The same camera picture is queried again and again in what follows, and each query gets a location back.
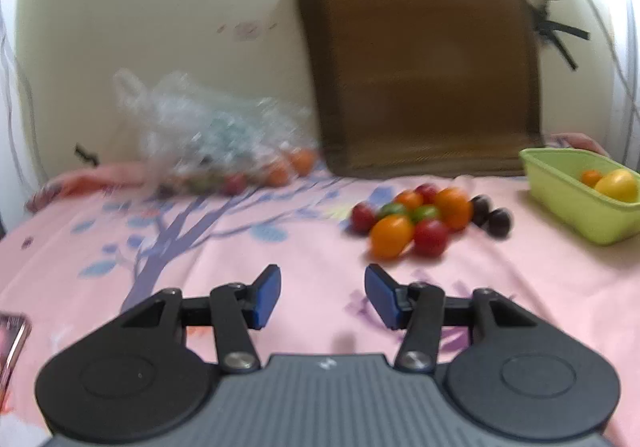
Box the brown woven seat cushion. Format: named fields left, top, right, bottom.
left=297, top=0, right=542, bottom=178

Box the dark purple plum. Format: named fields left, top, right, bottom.
left=471, top=194, right=491, bottom=227
left=486, top=207, right=513, bottom=239

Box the orange mandarin front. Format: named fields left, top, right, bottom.
left=434, top=187, right=473, bottom=233

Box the small orange mandarin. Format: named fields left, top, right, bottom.
left=579, top=170, right=603, bottom=188

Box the red cherry tomato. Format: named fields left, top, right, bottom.
left=414, top=182, right=440, bottom=205
left=413, top=219, right=449, bottom=259
left=349, top=202, right=378, bottom=235

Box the black tape cross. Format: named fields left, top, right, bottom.
left=529, top=5, right=590, bottom=71

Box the green cherry tomato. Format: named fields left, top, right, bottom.
left=376, top=202, right=409, bottom=219
left=410, top=204, right=440, bottom=225

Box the orange cherry tomato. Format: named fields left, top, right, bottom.
left=369, top=214, right=413, bottom=261

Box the pink patterned bedsheet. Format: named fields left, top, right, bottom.
left=1, top=172, right=639, bottom=446

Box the clear plastic fruit bag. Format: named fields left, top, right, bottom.
left=113, top=69, right=319, bottom=196

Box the green plastic basket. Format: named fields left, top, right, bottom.
left=520, top=148, right=639, bottom=245

